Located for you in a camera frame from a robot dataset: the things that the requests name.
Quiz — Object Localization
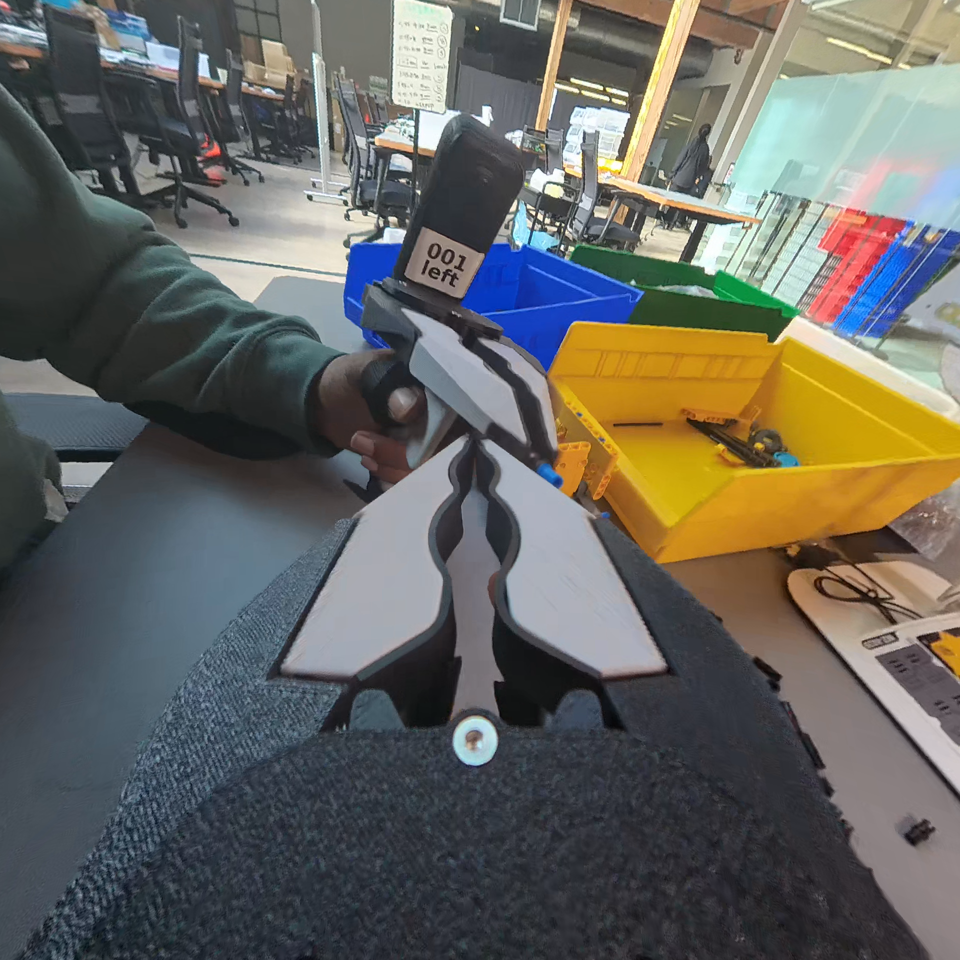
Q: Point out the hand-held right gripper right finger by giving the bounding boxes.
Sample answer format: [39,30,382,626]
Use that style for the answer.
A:
[474,438,670,682]

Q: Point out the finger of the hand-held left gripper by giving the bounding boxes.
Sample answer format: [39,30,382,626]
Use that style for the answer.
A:
[487,339,562,465]
[408,315,532,447]

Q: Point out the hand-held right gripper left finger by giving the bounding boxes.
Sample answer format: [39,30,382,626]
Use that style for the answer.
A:
[279,437,475,682]

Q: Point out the black and yellow lego model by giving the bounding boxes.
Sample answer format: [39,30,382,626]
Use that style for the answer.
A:
[553,388,621,501]

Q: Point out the person's left forearm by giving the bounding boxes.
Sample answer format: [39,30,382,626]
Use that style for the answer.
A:
[0,82,348,460]

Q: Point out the heap of dark lego parts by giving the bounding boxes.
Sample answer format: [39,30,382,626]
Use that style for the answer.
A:
[680,407,801,471]

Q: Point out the pile of small lego pieces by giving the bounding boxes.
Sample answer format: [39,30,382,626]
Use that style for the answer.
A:
[756,651,939,850]

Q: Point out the person's left hand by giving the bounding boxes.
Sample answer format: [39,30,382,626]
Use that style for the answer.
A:
[315,351,434,494]

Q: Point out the blue plastic bin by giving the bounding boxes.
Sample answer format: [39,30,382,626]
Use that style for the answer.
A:
[343,240,646,371]

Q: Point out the whiteboard with writing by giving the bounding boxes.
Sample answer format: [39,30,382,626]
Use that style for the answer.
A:
[388,0,456,116]

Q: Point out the green plastic bin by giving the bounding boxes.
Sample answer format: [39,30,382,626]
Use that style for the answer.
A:
[568,243,804,346]

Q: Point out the long wooden work table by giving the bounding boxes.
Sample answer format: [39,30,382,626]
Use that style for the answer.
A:
[598,172,764,265]

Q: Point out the yellow plastic bin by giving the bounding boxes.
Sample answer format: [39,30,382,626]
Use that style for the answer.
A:
[547,321,960,566]

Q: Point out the black mesh chair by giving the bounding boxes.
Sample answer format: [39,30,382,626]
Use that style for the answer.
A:
[0,392,149,505]

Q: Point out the instruction booklet on stand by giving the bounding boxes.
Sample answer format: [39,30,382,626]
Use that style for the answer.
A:
[786,560,960,798]

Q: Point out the printed parts leaflet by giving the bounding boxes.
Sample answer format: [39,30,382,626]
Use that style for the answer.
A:
[860,611,960,753]

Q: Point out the clear plastic bag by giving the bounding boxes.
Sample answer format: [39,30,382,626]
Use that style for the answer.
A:
[887,487,960,561]

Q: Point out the red and blue storage rack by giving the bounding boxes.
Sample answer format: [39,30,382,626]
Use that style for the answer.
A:
[797,208,960,344]

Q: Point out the black cable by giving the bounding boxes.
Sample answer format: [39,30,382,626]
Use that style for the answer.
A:
[786,540,925,625]

